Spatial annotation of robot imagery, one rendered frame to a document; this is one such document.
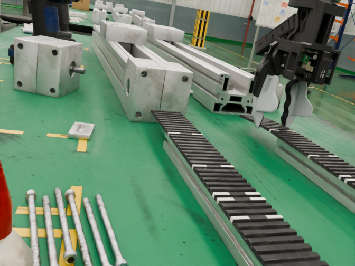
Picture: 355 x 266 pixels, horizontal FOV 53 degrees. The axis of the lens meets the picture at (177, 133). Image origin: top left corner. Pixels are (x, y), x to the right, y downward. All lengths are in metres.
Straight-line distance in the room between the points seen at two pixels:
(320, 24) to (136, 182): 0.34
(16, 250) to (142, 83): 0.44
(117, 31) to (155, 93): 0.41
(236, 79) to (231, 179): 0.47
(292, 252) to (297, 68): 0.32
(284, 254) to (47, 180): 0.25
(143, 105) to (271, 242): 0.37
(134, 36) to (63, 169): 0.63
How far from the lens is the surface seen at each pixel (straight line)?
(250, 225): 0.31
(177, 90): 0.61
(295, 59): 0.56
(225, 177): 0.38
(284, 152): 0.58
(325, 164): 0.50
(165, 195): 0.39
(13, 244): 0.19
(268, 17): 7.03
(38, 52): 0.70
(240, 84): 0.80
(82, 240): 0.30
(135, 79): 0.59
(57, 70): 0.69
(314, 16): 0.56
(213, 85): 0.75
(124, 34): 0.99
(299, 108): 0.63
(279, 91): 0.91
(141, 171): 0.43
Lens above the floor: 0.97
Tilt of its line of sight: 19 degrees down
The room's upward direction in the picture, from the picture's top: 10 degrees clockwise
